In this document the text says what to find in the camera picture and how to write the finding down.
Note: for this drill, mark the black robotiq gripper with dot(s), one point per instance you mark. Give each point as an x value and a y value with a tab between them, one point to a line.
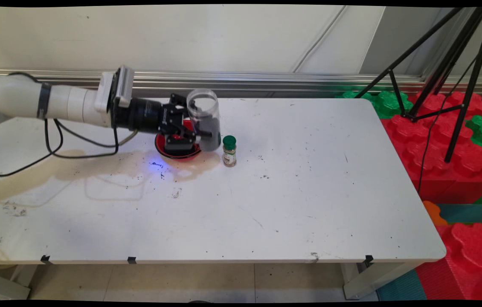
143	115

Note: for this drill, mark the clear jar with black seeds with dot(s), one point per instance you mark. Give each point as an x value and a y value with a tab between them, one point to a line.
207	123

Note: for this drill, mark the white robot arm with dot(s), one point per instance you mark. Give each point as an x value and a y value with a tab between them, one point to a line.
66	102

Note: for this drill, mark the red bowl with black seeds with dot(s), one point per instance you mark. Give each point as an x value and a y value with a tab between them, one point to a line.
160	145

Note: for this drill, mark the spice bottle with green cap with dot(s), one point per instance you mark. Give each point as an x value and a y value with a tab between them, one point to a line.
230	153

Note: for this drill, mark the white table leg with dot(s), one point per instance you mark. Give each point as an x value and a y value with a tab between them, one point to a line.
364	283
2	288

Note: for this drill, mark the large red foam block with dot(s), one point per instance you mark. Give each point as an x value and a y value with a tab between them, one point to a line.
437	153

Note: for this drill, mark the orange foam piece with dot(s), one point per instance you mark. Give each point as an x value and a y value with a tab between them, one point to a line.
434	213

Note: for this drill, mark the black tripod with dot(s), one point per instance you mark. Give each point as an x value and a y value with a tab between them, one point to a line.
473	85

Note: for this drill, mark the teal foam mat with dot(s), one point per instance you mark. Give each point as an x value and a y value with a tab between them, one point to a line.
467	214

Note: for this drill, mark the aluminium rail along wall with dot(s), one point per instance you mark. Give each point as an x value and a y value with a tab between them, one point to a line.
266	81

